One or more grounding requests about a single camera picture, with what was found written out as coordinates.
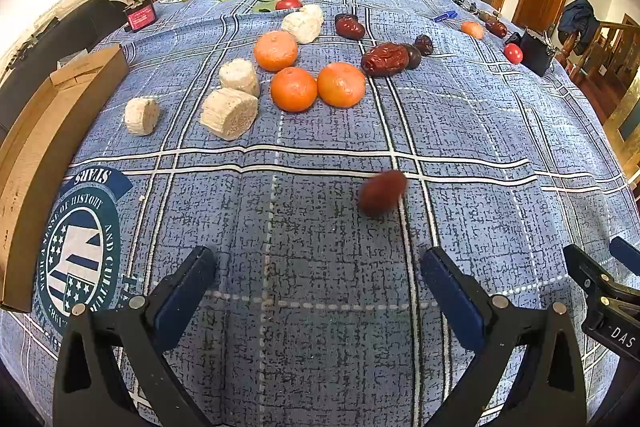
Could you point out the red cherry tomato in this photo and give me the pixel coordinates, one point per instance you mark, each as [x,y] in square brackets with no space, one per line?
[513,53]

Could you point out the large red jujube date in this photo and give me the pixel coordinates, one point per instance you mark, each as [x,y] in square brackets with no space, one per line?
[385,59]

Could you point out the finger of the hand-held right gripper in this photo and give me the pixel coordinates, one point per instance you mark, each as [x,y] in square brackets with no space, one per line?
[587,269]
[627,254]

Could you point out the dark blue jacket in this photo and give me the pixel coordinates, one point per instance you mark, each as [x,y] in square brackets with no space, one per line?
[577,19]

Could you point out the brown cardboard tray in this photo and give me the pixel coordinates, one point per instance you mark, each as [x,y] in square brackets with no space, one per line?
[35,167]

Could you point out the dark red perfume bottle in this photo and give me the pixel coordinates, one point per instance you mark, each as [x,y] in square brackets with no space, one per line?
[139,14]

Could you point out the small black box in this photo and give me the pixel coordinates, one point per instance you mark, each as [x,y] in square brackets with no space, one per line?
[536,53]

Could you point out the white corn cob piece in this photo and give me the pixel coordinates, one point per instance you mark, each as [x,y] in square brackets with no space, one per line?
[142,116]
[239,77]
[229,113]
[314,10]
[301,28]

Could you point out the small brown fruit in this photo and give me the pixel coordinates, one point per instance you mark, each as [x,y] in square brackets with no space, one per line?
[484,15]

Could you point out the small orange kumquat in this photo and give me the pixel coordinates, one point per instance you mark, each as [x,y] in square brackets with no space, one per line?
[472,30]

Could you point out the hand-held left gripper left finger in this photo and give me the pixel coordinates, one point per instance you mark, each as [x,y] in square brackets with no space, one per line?
[175,302]

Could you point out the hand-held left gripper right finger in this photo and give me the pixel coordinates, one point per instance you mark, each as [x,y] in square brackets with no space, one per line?
[452,297]

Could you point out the blue plaid tablecloth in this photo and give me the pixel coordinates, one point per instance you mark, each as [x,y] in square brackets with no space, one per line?
[320,147]

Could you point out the orange mandarin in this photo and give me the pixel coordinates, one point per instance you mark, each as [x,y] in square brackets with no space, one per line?
[294,89]
[275,51]
[341,84]

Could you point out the black sofa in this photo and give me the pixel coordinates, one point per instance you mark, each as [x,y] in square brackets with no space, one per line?
[55,42]

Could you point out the dark jujube date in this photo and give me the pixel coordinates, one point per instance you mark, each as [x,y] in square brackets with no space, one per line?
[414,57]
[424,44]

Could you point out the wooden stair railing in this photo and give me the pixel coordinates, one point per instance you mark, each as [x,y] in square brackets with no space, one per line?
[612,52]

